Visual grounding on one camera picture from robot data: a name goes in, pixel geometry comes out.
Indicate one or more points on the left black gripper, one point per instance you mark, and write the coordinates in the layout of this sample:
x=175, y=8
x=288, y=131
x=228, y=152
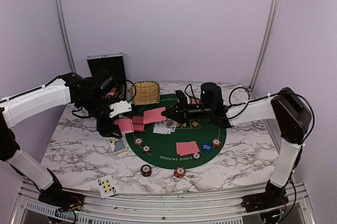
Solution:
x=106, y=128

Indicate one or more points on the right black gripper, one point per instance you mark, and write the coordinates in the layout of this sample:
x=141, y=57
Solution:
x=181, y=111

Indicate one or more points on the dealt card top seat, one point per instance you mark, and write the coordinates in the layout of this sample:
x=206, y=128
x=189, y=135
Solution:
x=193, y=101

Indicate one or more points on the dealt card seat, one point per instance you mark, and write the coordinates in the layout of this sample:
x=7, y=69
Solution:
x=193, y=101
x=139, y=127
x=181, y=146

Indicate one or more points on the face-up six community card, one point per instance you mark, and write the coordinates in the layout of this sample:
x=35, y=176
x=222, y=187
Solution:
x=171, y=125

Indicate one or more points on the face-up jack of clubs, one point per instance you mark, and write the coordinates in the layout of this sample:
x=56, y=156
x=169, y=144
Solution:
x=164, y=125

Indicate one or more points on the face-down card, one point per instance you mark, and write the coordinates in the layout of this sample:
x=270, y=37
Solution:
x=154, y=115

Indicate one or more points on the dealt card bottom seat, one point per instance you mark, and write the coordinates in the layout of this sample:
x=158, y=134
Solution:
x=181, y=146

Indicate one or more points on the blue small blind button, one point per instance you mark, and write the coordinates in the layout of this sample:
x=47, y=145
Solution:
x=206, y=147

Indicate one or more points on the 5 chip stack mat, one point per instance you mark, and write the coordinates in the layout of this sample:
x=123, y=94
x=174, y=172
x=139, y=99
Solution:
x=216, y=142

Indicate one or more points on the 100 chip stack bottom mat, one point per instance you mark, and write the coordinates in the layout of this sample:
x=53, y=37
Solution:
x=196, y=156

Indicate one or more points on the red tan 5 chip stack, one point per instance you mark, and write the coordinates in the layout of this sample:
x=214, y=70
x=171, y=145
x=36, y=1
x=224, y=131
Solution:
x=179, y=172

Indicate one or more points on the black red 100 chip stack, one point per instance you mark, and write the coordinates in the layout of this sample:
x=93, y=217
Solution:
x=146, y=170

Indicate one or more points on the face-up six of spades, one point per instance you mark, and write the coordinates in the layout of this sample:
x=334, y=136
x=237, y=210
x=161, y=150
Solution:
x=105, y=187

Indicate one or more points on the red playing card deck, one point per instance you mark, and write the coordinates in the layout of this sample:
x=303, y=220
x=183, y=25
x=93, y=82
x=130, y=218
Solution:
x=125, y=125

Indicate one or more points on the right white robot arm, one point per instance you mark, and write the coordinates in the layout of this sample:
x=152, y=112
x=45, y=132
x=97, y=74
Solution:
x=290, y=111

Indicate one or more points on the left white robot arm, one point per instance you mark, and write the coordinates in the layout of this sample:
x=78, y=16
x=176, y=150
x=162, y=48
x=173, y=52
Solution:
x=87, y=93

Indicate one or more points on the boxed card deck in case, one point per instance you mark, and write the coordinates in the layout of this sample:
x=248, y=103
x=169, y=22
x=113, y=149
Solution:
x=112, y=92

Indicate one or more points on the right chip row in case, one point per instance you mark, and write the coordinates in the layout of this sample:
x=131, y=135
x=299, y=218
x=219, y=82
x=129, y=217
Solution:
x=121, y=93

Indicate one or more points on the round green poker mat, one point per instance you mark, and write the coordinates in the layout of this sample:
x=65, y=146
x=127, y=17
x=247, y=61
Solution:
x=164, y=153

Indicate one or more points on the woven bamboo basket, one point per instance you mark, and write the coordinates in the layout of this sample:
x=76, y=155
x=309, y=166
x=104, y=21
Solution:
x=145, y=93

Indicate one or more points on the aluminium poker case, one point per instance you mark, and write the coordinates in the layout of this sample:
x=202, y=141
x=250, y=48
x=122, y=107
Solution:
x=110, y=67

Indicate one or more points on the playing card box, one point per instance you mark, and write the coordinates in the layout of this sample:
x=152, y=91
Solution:
x=118, y=146

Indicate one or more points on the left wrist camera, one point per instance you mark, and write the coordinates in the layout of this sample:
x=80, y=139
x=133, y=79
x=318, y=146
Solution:
x=119, y=108

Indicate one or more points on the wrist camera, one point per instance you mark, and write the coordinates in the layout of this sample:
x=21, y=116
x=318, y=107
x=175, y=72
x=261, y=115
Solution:
x=119, y=108
x=211, y=96

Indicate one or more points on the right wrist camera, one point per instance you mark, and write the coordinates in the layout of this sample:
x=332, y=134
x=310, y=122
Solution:
x=211, y=96

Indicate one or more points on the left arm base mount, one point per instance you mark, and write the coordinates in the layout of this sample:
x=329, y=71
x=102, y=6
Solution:
x=60, y=198

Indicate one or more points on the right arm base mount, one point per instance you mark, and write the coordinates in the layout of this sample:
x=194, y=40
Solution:
x=264, y=200

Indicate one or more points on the aluminium front rail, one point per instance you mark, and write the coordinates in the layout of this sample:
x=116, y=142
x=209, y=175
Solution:
x=221, y=206

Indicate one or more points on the left aluminium frame post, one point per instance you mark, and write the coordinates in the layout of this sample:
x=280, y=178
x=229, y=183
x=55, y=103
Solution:
x=64, y=34

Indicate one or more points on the aluminium frame post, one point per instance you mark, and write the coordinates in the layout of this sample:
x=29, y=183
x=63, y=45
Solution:
x=271, y=19
x=64, y=34

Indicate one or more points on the right aluminium frame post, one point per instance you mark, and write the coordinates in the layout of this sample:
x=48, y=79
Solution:
x=271, y=19

